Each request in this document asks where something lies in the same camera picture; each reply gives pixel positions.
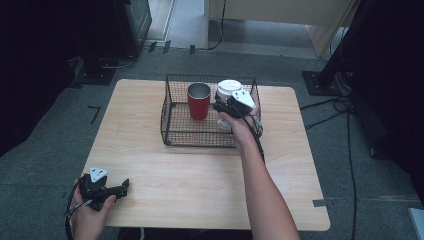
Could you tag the red steel cup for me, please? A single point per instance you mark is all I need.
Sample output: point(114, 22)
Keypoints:
point(199, 105)

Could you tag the white flat object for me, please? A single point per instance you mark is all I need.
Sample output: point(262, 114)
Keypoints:
point(418, 223)

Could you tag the black metal stand with base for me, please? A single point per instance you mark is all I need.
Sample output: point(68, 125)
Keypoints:
point(325, 81)

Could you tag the grey tape piece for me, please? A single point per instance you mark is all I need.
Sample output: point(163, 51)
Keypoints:
point(320, 202)

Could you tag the black tape strip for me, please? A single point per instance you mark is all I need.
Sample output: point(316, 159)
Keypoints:
point(152, 46)
point(192, 49)
point(166, 46)

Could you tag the dark curtain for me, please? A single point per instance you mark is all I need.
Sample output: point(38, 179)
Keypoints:
point(393, 83)
point(40, 60)

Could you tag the person's left hand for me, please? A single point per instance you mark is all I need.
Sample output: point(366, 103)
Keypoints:
point(87, 220)

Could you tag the person's right hand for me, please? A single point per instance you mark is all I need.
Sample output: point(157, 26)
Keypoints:
point(245, 131)

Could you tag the beige cabinet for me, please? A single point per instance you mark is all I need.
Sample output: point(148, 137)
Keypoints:
point(283, 10)

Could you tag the black stand base plate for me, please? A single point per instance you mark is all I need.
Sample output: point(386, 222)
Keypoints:
point(95, 75)

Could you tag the black cabinet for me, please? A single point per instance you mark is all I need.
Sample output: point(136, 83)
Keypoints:
point(135, 23)

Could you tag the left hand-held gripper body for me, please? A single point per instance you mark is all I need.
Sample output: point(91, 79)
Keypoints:
point(95, 190)

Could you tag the white paper cup with lid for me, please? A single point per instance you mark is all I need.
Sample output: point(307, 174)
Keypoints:
point(229, 86)

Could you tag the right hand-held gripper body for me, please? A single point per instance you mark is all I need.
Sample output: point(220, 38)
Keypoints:
point(240, 103)

